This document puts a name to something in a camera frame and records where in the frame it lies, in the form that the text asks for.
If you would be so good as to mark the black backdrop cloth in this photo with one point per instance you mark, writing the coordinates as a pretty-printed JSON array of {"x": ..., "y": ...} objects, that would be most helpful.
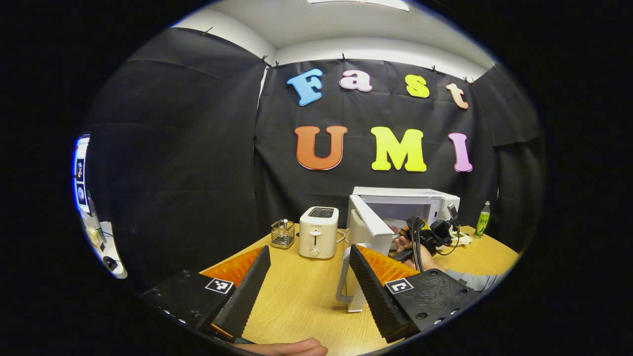
[{"x": 188, "y": 148}]

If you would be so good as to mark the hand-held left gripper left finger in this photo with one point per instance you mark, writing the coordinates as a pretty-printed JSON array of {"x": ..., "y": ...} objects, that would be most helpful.
[{"x": 247, "y": 296}]

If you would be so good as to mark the green label drink bottle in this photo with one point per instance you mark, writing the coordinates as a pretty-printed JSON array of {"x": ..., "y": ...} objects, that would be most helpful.
[{"x": 482, "y": 222}]

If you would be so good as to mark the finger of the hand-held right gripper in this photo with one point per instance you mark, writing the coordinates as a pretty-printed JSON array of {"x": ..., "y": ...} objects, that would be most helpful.
[{"x": 404, "y": 230}]

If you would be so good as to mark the white microwave oven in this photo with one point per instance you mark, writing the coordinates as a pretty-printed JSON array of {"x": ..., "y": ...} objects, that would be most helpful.
[{"x": 376, "y": 232}]

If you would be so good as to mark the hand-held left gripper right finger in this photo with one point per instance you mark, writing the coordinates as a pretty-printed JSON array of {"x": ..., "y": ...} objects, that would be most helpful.
[{"x": 371, "y": 291}]

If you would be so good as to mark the white side desk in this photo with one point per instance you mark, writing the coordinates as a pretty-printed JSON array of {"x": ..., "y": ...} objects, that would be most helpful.
[{"x": 106, "y": 242}]

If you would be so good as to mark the cream white toaster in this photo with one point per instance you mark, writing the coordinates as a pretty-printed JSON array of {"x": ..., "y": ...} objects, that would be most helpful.
[{"x": 319, "y": 232}]

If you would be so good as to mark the computer monitor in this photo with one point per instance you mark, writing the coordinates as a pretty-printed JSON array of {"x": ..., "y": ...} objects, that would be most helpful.
[{"x": 81, "y": 173}]

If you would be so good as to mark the black computer mouse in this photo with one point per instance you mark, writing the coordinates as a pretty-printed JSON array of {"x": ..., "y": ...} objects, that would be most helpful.
[{"x": 110, "y": 263}]

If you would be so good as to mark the long ceiling light panel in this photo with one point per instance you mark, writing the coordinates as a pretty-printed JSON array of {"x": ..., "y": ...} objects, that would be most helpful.
[{"x": 361, "y": 4}]

